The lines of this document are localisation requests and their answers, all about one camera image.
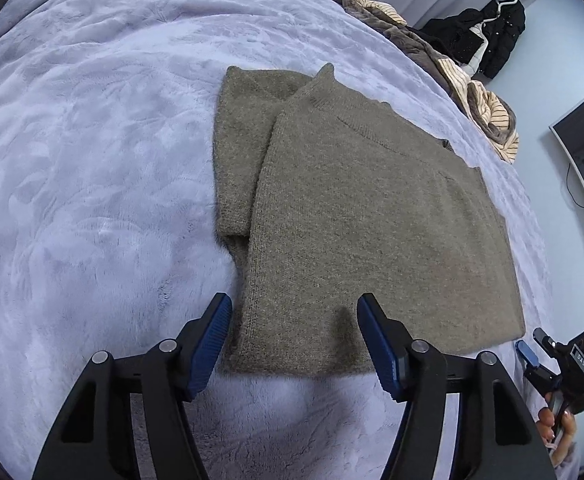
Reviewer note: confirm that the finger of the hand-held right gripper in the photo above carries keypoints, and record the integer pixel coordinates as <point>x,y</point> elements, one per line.
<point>528,355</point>
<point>547,342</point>

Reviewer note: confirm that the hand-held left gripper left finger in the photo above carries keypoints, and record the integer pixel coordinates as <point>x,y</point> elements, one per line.
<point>209,347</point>

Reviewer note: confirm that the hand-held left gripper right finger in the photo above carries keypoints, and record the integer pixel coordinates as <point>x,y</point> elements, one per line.
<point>379,347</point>

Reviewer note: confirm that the olive knit sweater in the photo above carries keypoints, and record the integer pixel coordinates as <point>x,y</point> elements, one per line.
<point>362,230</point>

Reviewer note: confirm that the person's right hand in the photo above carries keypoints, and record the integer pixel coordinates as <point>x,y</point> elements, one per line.
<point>562,432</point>

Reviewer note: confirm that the lavender fleece blanket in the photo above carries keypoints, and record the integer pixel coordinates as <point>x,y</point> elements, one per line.
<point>96,160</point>

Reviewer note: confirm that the black puffer jacket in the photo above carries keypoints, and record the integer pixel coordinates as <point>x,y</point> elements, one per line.
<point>502,35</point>

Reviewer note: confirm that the black garment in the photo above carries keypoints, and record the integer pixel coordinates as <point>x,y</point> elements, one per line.
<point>434,40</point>

